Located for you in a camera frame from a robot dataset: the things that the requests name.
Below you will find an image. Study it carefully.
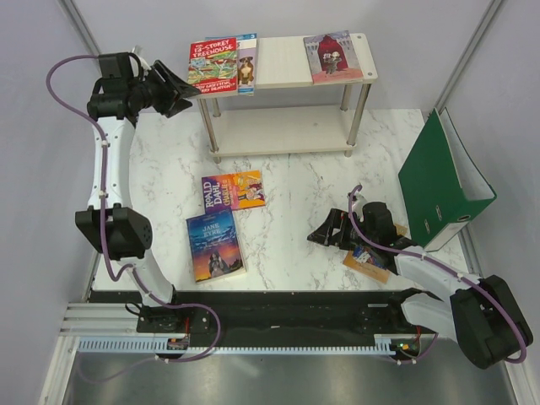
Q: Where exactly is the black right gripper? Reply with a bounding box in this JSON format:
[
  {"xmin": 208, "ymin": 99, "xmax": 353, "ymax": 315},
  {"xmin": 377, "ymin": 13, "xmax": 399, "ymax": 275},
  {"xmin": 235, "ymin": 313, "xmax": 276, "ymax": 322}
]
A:
[{"xmin": 307, "ymin": 208, "xmax": 376, "ymax": 251}]

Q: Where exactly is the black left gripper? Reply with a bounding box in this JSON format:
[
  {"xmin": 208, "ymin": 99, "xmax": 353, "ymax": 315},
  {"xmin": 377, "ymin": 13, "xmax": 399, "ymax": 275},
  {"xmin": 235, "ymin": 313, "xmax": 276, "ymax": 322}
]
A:
[{"xmin": 127, "ymin": 61, "xmax": 200, "ymax": 119}]

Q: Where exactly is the red 13-Storey Treehouse book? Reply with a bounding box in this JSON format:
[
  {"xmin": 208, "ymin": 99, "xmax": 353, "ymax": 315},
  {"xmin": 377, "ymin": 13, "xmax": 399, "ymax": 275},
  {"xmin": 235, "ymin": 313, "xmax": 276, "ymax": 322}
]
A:
[{"xmin": 187, "ymin": 37, "xmax": 238, "ymax": 99}]

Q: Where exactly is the Why Do Dogs Bark book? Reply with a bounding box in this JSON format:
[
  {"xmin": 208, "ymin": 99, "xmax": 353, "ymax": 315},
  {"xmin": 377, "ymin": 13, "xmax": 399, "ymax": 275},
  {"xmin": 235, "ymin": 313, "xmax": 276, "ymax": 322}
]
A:
[{"xmin": 236, "ymin": 33, "xmax": 257, "ymax": 96}]

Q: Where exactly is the green lever arch file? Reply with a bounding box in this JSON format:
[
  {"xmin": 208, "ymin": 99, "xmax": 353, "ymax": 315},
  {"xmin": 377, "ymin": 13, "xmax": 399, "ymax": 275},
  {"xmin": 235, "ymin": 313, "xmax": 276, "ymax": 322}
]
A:
[{"xmin": 398, "ymin": 110, "xmax": 497, "ymax": 252}]

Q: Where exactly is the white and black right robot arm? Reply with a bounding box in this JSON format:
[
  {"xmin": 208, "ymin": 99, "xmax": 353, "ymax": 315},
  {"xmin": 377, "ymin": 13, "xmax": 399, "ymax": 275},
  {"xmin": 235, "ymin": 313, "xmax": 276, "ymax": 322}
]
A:
[{"xmin": 307, "ymin": 202, "xmax": 533, "ymax": 370}]

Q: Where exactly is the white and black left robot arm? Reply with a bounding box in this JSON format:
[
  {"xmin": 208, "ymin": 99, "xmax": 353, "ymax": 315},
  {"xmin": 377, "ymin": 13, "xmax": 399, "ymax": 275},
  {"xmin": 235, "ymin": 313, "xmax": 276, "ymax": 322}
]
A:
[{"xmin": 75, "ymin": 52, "xmax": 200, "ymax": 332}]

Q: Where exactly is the tan Othello book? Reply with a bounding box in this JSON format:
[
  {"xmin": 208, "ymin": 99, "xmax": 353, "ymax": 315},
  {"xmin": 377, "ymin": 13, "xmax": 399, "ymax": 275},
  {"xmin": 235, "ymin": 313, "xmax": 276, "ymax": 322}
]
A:
[{"xmin": 343, "ymin": 225, "xmax": 397, "ymax": 284}]

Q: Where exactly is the Roald Dahl Charlie book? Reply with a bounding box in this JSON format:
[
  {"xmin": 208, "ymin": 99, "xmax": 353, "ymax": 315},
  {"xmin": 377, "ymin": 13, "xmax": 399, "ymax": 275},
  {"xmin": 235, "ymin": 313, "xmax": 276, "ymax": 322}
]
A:
[{"xmin": 202, "ymin": 170, "xmax": 266, "ymax": 213}]

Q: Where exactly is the white two-tier shelf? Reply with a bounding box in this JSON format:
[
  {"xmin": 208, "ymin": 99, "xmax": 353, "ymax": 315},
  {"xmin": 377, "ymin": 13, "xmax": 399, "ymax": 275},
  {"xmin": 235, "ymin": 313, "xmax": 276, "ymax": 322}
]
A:
[{"xmin": 197, "ymin": 33, "xmax": 378, "ymax": 163}]

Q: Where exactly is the blue Jane Eyre book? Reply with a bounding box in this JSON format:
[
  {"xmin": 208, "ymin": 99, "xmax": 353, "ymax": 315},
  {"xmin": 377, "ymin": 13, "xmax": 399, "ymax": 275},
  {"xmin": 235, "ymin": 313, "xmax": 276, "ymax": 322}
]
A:
[{"xmin": 186, "ymin": 209, "xmax": 246, "ymax": 284}]

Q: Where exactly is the red castle picture book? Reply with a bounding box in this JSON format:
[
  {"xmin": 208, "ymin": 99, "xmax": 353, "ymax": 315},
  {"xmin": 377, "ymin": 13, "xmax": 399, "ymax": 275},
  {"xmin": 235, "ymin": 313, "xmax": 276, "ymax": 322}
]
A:
[{"xmin": 303, "ymin": 30, "xmax": 364, "ymax": 85}]

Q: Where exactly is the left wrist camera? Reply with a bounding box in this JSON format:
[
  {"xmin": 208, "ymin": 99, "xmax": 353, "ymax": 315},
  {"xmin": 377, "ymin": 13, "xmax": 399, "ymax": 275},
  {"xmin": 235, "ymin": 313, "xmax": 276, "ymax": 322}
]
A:
[{"xmin": 132, "ymin": 45, "xmax": 151, "ymax": 75}]

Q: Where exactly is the light blue cable duct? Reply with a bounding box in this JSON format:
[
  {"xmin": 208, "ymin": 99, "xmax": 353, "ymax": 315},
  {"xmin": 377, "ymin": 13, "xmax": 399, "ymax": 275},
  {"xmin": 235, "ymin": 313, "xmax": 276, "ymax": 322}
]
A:
[{"xmin": 77, "ymin": 337, "xmax": 414, "ymax": 356}]

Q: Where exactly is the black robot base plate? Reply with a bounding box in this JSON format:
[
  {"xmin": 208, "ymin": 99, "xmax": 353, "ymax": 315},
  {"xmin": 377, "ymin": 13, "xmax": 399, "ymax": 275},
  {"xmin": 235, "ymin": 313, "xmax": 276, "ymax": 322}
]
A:
[{"xmin": 89, "ymin": 290, "xmax": 429, "ymax": 346}]

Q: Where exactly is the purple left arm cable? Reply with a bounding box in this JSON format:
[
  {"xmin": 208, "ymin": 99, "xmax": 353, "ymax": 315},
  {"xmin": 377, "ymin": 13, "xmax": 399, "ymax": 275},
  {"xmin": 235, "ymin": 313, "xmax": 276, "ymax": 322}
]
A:
[{"xmin": 44, "ymin": 53, "xmax": 224, "ymax": 385}]

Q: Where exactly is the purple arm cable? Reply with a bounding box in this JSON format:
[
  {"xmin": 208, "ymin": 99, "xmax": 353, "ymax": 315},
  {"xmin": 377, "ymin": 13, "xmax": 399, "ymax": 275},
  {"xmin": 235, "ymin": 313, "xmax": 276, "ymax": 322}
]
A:
[
  {"xmin": 44, "ymin": 53, "xmax": 224, "ymax": 385},
  {"xmin": 346, "ymin": 183, "xmax": 528, "ymax": 366}
]

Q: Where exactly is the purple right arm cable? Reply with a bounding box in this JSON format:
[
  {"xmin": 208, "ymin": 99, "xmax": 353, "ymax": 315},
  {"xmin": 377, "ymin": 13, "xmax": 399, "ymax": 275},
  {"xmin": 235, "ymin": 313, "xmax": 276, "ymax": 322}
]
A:
[{"xmin": 346, "ymin": 183, "xmax": 528, "ymax": 366}]

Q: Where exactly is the aluminium frame rail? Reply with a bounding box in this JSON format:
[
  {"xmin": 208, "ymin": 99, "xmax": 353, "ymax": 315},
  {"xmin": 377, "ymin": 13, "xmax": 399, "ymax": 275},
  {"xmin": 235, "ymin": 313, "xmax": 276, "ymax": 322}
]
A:
[{"xmin": 60, "ymin": 303, "xmax": 138, "ymax": 337}]

